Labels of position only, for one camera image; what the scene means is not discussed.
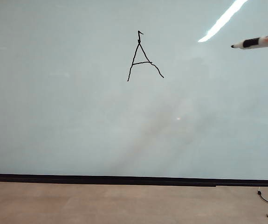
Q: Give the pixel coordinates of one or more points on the white whiteboard with black frame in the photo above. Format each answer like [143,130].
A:
[77,105]

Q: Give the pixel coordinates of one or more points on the black table edge rail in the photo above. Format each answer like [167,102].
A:
[101,184]

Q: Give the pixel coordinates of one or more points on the white and black marker pen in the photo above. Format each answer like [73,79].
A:
[262,42]

